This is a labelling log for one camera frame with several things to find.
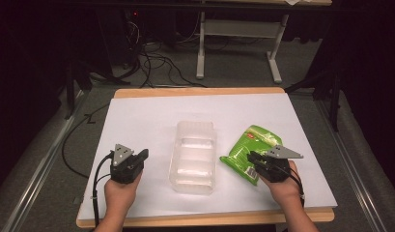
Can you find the metal floor rail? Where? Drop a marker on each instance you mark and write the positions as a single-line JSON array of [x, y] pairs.
[[349, 167], [40, 167]]

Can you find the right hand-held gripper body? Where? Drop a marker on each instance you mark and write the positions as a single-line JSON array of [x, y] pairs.
[[275, 164]]

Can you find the wooden table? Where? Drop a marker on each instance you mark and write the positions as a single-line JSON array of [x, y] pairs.
[[198, 92]]

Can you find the person's right hand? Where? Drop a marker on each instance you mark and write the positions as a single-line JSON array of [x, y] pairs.
[[283, 188]]

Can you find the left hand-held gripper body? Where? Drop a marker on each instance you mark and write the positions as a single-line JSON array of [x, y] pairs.
[[126, 165]]

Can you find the white sheet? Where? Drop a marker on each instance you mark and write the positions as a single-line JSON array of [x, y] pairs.
[[185, 112]]

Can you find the person's left hand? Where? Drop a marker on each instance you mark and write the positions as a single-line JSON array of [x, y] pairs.
[[118, 195]]

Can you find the white metal desk frame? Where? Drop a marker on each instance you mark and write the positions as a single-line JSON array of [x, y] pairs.
[[240, 29]]

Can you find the clear plastic container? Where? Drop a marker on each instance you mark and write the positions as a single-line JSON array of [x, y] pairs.
[[193, 158]]

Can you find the green snack bag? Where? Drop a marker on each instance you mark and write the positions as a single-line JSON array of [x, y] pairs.
[[249, 148]]

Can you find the black stand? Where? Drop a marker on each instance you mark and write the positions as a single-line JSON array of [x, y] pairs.
[[327, 90], [76, 83]]

